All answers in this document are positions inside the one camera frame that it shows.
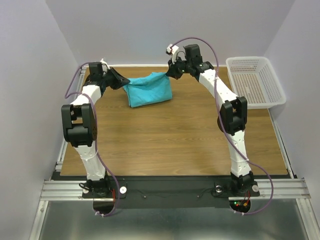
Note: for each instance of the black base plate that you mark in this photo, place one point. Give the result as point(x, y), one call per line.
point(167, 192)

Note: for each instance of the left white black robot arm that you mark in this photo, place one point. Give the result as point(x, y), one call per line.
point(80, 125)

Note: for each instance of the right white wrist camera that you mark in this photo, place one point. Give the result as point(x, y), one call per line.
point(172, 51)

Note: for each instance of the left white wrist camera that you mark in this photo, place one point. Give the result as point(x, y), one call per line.
point(105, 63)

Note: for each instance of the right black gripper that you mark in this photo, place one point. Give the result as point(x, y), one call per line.
point(173, 70)

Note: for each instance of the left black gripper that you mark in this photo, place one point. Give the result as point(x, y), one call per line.
point(113, 79)

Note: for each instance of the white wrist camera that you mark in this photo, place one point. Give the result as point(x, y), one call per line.
point(105, 63)
point(172, 51)

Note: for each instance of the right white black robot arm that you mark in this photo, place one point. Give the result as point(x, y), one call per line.
point(232, 110)

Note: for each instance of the turquoise t shirt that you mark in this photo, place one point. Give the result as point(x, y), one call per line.
point(152, 89)

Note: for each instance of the aluminium frame rail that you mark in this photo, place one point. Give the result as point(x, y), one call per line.
point(66, 124)

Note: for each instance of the white plastic basket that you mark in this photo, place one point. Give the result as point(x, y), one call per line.
point(254, 78)

